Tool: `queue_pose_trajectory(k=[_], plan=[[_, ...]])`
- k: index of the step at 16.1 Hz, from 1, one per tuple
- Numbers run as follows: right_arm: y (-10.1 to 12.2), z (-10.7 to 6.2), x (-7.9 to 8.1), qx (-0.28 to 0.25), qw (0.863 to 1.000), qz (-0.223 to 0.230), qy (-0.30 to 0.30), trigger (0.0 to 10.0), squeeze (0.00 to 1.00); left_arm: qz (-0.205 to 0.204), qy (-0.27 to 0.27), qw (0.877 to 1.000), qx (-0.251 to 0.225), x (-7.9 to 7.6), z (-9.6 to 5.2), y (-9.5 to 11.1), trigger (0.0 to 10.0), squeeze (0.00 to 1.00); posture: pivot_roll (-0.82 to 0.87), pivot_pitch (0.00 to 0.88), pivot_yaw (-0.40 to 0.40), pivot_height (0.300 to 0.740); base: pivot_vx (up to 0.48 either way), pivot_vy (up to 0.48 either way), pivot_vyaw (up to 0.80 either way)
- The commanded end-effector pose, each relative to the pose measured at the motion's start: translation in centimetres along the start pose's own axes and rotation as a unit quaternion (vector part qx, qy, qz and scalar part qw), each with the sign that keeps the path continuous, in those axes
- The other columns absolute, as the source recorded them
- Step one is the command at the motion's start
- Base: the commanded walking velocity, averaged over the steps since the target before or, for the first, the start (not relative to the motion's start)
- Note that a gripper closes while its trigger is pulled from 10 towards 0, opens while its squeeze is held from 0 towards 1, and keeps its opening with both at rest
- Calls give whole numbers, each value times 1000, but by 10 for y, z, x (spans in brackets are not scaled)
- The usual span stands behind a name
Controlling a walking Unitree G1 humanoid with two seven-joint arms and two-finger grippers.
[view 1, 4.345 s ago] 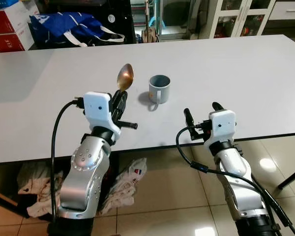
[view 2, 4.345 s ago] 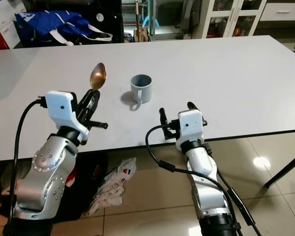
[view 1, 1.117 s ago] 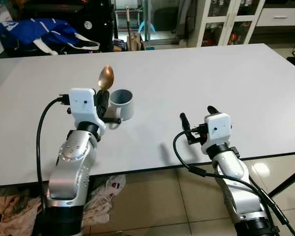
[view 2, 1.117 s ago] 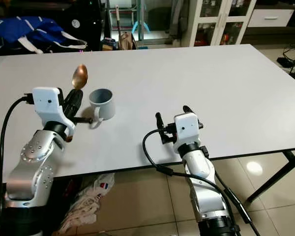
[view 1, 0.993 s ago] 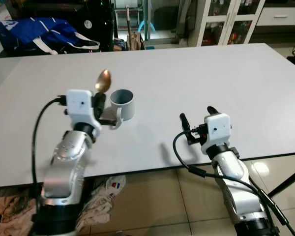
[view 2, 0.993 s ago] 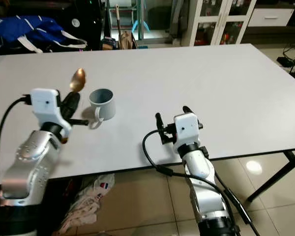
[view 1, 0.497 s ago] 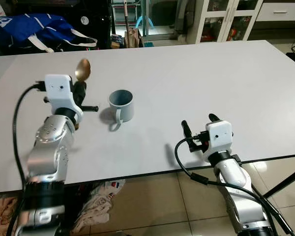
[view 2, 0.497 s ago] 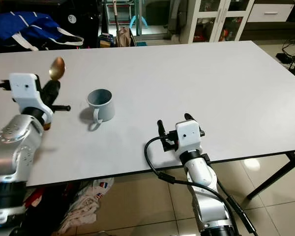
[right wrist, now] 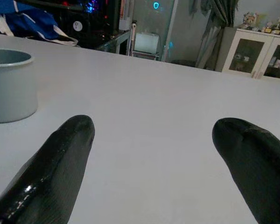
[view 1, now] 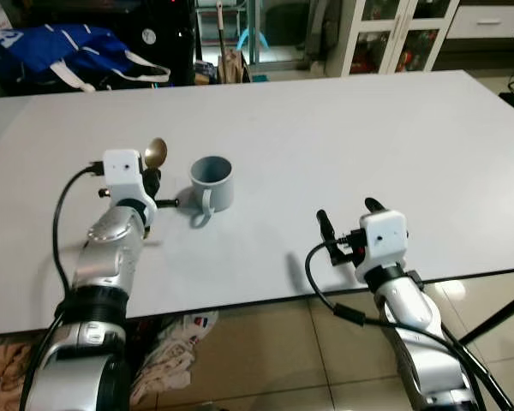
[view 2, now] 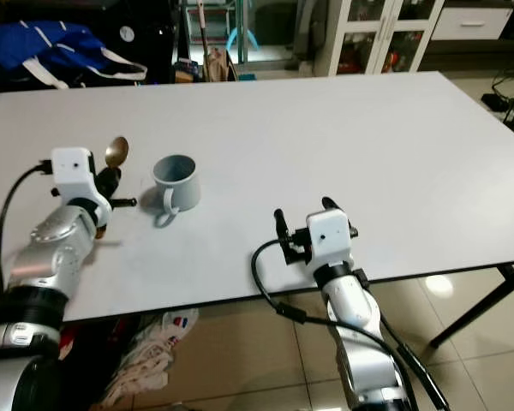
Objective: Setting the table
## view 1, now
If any gold metal spoon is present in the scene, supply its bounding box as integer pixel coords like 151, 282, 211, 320
144, 138, 169, 172

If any grey mug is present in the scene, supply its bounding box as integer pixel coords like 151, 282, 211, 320
189, 155, 236, 229

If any white sneaker red blue mark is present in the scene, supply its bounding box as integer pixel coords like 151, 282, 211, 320
158, 313, 219, 360

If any brown bag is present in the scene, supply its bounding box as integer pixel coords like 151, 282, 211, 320
218, 47, 251, 84

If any black speaker box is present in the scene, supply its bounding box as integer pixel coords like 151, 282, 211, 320
111, 0, 196, 86

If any black table leg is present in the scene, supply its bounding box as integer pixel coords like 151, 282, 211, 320
458, 287, 514, 348

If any white glass door cabinet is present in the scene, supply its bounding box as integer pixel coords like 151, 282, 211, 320
326, 0, 459, 76

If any white drawer unit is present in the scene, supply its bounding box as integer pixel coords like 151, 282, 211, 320
445, 4, 514, 40

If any tan cloth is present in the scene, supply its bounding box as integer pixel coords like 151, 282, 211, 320
0, 341, 35, 403

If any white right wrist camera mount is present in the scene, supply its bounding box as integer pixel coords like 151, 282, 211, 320
356, 211, 409, 273

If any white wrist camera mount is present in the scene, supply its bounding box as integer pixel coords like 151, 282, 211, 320
356, 211, 409, 273
101, 149, 146, 206

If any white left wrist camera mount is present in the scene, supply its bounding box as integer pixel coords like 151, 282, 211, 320
101, 149, 146, 206

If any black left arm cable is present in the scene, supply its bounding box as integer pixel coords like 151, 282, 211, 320
19, 161, 105, 411

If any blue bag with white straps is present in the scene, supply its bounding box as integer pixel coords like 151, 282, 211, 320
0, 23, 172, 93

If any broom handle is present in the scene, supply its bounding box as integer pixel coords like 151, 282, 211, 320
214, 0, 228, 52

